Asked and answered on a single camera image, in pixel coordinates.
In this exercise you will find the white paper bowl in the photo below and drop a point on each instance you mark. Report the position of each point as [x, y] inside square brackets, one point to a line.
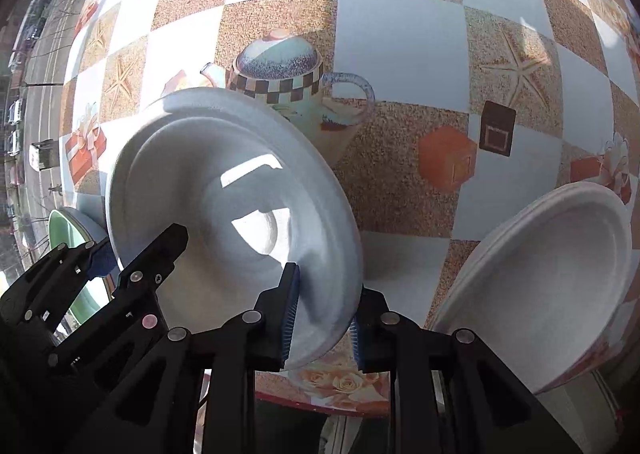
[253, 195]
[541, 288]

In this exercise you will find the green plate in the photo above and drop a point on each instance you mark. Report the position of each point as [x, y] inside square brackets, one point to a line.
[76, 232]

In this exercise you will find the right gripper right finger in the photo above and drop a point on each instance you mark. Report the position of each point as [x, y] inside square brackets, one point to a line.
[449, 393]

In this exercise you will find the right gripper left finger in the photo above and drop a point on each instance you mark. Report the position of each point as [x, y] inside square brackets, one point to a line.
[154, 408]

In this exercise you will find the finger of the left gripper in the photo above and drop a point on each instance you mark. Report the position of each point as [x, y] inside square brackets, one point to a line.
[95, 258]
[156, 262]

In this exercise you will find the patterned checkered tablecloth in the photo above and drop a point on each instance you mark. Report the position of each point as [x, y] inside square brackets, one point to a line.
[440, 118]

